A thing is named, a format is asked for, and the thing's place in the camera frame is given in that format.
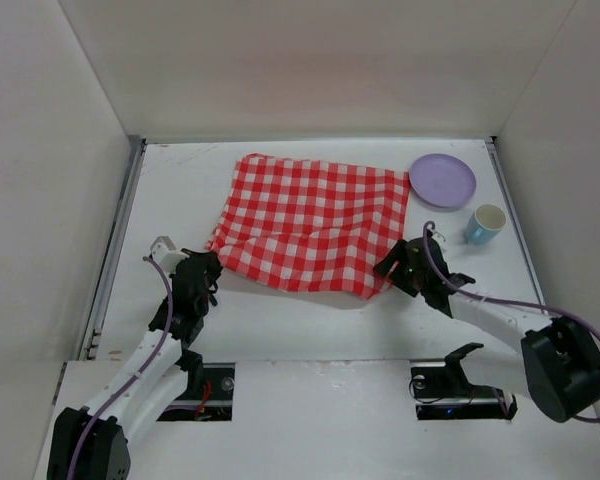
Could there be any lilac plastic plate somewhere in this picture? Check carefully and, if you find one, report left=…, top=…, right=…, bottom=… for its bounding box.
left=409, top=153, right=477, bottom=209

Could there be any light blue mug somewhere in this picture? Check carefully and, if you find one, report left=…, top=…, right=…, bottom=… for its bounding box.
left=465, top=204, right=507, bottom=246

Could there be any red white checkered cloth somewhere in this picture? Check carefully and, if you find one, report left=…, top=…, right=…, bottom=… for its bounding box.
left=205, top=153, right=410, bottom=300

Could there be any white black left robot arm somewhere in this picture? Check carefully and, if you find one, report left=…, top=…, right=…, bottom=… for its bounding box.
left=46, top=249, right=222, bottom=479

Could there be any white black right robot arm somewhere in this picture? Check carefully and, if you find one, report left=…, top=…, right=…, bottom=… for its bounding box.
left=374, top=234, right=600, bottom=423

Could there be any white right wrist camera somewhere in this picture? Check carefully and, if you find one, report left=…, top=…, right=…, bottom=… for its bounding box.
left=431, top=230, right=447, bottom=245

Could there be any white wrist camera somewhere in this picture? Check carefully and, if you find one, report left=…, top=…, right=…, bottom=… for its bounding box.
left=150, top=236, right=187, bottom=274
left=431, top=230, right=447, bottom=245

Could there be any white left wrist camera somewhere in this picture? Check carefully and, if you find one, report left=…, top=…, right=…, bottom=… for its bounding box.
left=150, top=236, right=187, bottom=274

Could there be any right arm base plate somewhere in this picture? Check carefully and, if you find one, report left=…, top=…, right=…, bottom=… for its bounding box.
left=408, top=362, right=518, bottom=421

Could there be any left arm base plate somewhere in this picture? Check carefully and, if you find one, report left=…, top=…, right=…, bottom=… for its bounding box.
left=158, top=363, right=235, bottom=422

